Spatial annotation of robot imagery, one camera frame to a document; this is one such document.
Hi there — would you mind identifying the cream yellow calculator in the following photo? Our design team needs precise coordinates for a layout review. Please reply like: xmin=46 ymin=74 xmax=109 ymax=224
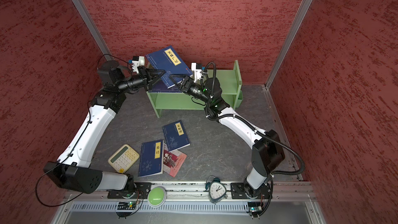
xmin=108 ymin=144 xmax=140 ymax=173

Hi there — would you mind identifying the aluminium front rail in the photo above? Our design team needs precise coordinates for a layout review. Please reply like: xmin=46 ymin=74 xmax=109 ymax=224
xmin=64 ymin=181 xmax=318 ymax=202

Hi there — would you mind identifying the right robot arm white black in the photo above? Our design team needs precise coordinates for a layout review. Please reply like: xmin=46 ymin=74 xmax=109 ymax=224
xmin=170 ymin=74 xmax=286 ymax=198

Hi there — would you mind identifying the blue book Guiguzi yellow label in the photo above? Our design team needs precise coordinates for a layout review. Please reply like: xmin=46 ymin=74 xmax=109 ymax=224
xmin=148 ymin=80 xmax=181 ymax=93

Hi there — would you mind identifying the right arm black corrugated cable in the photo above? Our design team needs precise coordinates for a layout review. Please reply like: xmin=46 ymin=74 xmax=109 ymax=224
xmin=200 ymin=61 xmax=306 ymax=217

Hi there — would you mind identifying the blue book Yijing yellow label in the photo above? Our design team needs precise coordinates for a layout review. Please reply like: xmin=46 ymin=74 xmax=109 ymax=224
xmin=138 ymin=140 xmax=164 ymax=177

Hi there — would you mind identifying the left small circuit board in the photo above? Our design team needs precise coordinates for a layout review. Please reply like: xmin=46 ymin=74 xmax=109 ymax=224
xmin=116 ymin=202 xmax=136 ymax=218

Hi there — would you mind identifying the blue book Xiaolin Guangji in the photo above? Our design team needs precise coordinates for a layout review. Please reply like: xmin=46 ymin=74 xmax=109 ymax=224
xmin=145 ymin=46 xmax=193 ymax=88

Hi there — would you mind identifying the red magazine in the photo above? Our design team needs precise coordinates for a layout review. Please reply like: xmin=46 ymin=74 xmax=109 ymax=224
xmin=163 ymin=144 xmax=187 ymax=177

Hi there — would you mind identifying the green round push button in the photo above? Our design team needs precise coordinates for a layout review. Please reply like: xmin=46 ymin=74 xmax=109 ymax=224
xmin=147 ymin=186 xmax=167 ymax=208

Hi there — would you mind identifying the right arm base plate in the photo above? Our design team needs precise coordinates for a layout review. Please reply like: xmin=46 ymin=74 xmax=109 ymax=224
xmin=230 ymin=183 xmax=271 ymax=200

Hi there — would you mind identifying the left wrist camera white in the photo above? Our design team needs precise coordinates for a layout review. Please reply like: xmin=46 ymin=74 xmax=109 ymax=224
xmin=128 ymin=56 xmax=145 ymax=73

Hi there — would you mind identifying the teal triangular alarm clock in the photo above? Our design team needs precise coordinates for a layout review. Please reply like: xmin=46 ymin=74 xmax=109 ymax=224
xmin=205 ymin=176 xmax=228 ymax=204

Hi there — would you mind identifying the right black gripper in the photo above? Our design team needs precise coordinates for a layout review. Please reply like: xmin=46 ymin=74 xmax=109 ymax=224
xmin=171 ymin=74 xmax=214 ymax=104

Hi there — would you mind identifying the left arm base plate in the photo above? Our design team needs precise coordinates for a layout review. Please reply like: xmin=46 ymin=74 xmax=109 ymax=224
xmin=107 ymin=182 xmax=152 ymax=200

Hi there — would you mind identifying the small circuit board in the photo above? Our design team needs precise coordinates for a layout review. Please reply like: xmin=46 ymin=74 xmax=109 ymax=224
xmin=116 ymin=202 xmax=136 ymax=218
xmin=247 ymin=202 xmax=263 ymax=218

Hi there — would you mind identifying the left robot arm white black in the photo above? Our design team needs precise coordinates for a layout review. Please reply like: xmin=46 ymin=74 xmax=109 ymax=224
xmin=44 ymin=60 xmax=165 ymax=194

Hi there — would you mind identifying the blue book centre yellow label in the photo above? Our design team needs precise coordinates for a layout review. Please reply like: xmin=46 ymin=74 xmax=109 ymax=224
xmin=162 ymin=120 xmax=191 ymax=151

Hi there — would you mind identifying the right small circuit board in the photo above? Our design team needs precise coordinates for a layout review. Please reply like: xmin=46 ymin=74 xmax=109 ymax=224
xmin=247 ymin=202 xmax=263 ymax=218

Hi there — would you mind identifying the green wooden two-tier shelf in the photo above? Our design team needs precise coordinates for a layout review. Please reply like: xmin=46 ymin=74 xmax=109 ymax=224
xmin=145 ymin=60 xmax=243 ymax=119

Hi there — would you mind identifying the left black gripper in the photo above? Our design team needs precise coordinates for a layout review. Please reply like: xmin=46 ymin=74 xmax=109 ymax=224
xmin=116 ymin=66 xmax=165 ymax=93

